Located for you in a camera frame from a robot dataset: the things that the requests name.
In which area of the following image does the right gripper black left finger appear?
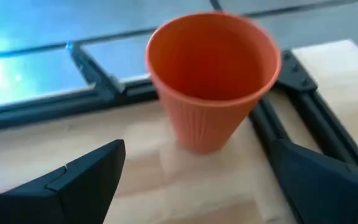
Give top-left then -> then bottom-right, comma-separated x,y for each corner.
0,139 -> 126,224

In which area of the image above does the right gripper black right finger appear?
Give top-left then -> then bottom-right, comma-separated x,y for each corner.
267,138 -> 358,224

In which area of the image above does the orange ribbed plastic cup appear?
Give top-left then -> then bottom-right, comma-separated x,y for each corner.
144,11 -> 282,156

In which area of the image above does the black table frame rail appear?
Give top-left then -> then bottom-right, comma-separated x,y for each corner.
0,49 -> 358,224

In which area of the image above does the black frame corner strut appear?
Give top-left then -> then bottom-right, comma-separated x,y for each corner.
66,41 -> 126,98

